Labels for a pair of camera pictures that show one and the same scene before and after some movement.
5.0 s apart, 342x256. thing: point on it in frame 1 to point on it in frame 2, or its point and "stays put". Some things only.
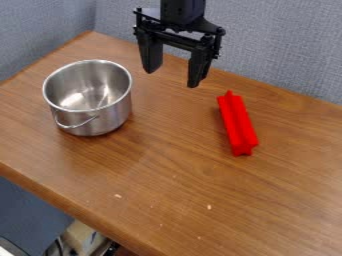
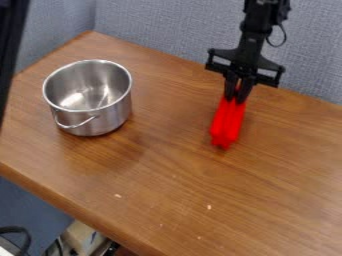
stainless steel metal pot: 88,93 stays put
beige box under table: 84,238 stays put
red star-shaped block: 240,123 to 228,121
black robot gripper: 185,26 to 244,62
